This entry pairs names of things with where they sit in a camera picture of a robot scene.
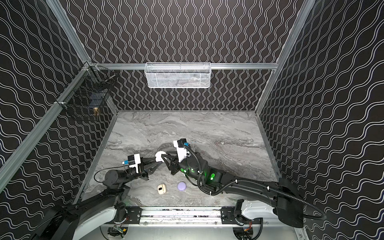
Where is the white round charging case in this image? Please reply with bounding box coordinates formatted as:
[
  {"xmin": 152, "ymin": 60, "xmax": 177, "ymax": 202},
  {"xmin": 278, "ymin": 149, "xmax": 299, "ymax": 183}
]
[{"xmin": 155, "ymin": 151, "xmax": 167, "ymax": 163}]

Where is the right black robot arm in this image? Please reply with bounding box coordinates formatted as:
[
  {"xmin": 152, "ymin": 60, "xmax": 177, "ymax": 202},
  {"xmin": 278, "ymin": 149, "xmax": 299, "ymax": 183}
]
[{"xmin": 156, "ymin": 152, "xmax": 327, "ymax": 228}]

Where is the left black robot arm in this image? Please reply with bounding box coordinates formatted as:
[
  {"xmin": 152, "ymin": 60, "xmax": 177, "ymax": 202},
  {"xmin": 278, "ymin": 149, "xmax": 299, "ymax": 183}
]
[{"xmin": 29, "ymin": 156, "xmax": 162, "ymax": 240}]

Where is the purple round charging case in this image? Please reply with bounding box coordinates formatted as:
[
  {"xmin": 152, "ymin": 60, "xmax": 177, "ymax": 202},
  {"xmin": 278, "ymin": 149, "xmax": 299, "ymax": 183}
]
[{"xmin": 177, "ymin": 182, "xmax": 187, "ymax": 192}]

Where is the beige charging case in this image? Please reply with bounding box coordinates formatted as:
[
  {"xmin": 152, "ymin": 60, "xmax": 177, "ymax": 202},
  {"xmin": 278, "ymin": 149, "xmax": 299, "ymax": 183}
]
[{"xmin": 157, "ymin": 184, "xmax": 167, "ymax": 195}]

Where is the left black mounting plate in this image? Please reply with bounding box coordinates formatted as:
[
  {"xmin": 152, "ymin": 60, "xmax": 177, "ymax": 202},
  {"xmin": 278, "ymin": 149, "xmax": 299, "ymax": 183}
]
[{"xmin": 114, "ymin": 207, "xmax": 143, "ymax": 225}]

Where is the black mounting plate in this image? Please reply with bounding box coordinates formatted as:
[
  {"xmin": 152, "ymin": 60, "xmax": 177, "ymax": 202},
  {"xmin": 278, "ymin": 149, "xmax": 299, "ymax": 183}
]
[
  {"xmin": 220, "ymin": 207, "xmax": 261, "ymax": 226},
  {"xmin": 114, "ymin": 207, "xmax": 143, "ymax": 225}
]

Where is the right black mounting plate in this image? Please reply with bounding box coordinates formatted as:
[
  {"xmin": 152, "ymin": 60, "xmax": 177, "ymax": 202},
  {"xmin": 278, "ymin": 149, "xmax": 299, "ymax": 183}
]
[{"xmin": 220, "ymin": 207, "xmax": 261, "ymax": 226}]

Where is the small brass object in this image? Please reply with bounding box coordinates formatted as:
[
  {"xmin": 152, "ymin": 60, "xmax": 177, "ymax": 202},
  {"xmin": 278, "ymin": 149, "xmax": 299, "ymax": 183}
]
[{"xmin": 93, "ymin": 107, "xmax": 100, "ymax": 117}]

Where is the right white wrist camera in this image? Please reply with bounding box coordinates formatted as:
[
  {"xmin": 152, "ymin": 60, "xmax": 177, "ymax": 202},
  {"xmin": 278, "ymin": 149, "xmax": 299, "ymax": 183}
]
[{"xmin": 173, "ymin": 139, "xmax": 189, "ymax": 163}]

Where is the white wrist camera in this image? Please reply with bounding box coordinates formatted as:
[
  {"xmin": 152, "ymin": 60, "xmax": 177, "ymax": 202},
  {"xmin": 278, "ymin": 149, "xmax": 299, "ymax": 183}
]
[
  {"xmin": 173, "ymin": 139, "xmax": 189, "ymax": 163},
  {"xmin": 122, "ymin": 154, "xmax": 142, "ymax": 174}
]

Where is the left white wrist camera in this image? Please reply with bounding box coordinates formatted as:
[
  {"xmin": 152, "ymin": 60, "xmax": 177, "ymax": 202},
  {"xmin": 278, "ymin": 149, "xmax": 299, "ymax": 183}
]
[{"xmin": 122, "ymin": 154, "xmax": 142, "ymax": 174}]

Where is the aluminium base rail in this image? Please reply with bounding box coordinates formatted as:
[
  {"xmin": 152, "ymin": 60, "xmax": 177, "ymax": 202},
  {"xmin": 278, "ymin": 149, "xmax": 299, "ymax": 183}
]
[{"xmin": 59, "ymin": 206, "xmax": 304, "ymax": 229}]

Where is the white wire mesh basket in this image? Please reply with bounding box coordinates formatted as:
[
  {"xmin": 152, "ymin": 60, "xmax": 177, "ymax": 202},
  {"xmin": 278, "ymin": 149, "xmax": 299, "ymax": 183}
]
[{"xmin": 144, "ymin": 62, "xmax": 212, "ymax": 89}]

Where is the black wire basket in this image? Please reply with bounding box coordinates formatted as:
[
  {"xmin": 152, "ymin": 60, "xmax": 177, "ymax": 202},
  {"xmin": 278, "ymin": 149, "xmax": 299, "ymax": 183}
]
[{"xmin": 59, "ymin": 66, "xmax": 117, "ymax": 122}]

